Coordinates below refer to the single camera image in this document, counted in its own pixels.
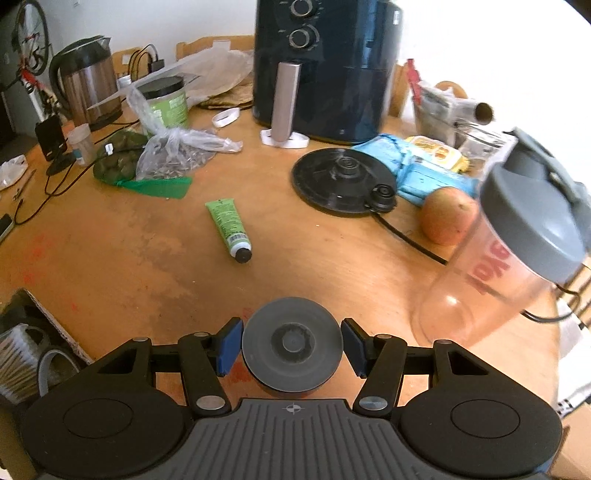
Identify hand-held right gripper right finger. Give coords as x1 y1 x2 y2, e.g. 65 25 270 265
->
341 318 489 414

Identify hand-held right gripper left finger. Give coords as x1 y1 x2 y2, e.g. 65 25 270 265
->
97 316 245 414

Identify round mirror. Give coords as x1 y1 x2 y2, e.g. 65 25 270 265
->
241 297 346 394

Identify dark cardboard storage box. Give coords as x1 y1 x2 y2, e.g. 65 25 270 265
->
0 288 96 408

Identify clear shaker bottle grey lid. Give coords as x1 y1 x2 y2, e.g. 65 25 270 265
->
412 128 591 348

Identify cotton swab box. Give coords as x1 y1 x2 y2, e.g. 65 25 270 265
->
0 322 52 403

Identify wooden desktop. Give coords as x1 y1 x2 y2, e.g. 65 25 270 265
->
0 99 591 418

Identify green tube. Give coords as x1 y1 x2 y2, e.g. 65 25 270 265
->
205 198 254 265

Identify brown apple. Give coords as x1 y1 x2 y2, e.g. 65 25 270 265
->
419 186 480 246

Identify black kettle base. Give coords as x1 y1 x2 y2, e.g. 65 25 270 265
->
290 147 399 217

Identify blue wipes packet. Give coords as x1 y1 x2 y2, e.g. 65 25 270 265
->
353 133 481 206

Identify clear bag of seeds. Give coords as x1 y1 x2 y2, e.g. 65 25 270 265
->
125 85 245 181

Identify yellow packet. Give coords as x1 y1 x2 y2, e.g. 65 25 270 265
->
406 135 470 174

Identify green net bag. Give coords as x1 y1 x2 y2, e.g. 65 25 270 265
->
92 128 194 200

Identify brown cardboard box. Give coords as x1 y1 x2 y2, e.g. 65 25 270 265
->
549 414 591 480

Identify clear food container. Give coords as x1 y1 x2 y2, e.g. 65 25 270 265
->
413 85 462 148

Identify green jar black lid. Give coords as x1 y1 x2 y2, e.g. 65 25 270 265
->
138 77 190 135

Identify small spice jar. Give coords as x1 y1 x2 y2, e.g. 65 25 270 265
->
66 123 98 166

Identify brown paper bag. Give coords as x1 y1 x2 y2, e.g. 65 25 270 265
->
198 85 255 110

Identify silver foil roll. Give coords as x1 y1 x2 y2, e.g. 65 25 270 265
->
454 99 495 123

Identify red packet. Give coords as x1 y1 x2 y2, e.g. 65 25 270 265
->
406 58 424 107

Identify black phone stand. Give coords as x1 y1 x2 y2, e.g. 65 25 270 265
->
34 114 77 176

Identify white crumpled bag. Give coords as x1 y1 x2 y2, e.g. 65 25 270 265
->
0 155 29 193

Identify clear plastic zip bag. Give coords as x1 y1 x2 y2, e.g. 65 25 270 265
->
87 48 255 112

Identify dark blue air fryer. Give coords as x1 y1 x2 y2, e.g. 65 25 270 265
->
251 0 404 147

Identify black charger plug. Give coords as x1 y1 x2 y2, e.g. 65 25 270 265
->
129 43 167 75

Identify steel electric kettle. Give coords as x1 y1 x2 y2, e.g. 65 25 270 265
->
48 35 123 133

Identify wooden chair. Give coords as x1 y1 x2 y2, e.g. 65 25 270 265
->
110 35 257 79

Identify bicycle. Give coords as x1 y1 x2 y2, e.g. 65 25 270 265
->
0 0 64 121

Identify black power cord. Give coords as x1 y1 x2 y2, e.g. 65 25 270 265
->
368 210 591 325

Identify small white strap loop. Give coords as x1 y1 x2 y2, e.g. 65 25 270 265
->
211 106 241 128

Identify black charging cable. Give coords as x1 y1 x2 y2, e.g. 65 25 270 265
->
11 117 141 227

